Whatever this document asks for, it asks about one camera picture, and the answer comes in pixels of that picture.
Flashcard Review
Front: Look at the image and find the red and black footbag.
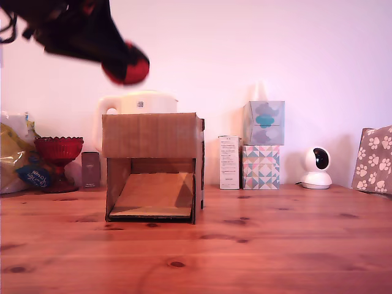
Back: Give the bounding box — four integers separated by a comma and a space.
100, 39, 151, 87

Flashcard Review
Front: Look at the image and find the cardboard dice tower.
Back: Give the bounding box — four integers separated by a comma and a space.
101, 111, 206, 225

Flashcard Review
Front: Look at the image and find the white electric kettle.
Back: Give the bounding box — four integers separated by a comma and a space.
91, 89, 180, 153

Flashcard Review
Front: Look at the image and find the red glass footed bowl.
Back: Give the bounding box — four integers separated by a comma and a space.
33, 136, 85, 194

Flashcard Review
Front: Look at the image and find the yellow plastic bag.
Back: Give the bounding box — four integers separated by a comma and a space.
0, 110, 52, 195

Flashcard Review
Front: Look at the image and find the small dark brown box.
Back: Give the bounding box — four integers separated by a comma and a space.
80, 151, 101, 189

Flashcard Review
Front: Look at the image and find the white tissue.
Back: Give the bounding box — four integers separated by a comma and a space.
253, 80, 270, 102

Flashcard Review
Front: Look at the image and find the tall white printed box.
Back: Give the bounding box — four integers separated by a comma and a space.
217, 135, 241, 190

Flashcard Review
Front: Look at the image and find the grey cloud tissue box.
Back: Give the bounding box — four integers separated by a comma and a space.
242, 100, 285, 146

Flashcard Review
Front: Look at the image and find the geometric pattern tissue box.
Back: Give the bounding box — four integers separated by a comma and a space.
241, 145, 281, 190

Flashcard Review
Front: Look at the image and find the paw print fabric bag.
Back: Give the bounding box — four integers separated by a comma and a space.
350, 124, 392, 197

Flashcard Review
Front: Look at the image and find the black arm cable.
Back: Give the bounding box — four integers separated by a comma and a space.
0, 10, 21, 44

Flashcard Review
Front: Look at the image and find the small white round camera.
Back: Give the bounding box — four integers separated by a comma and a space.
300, 146, 333, 190

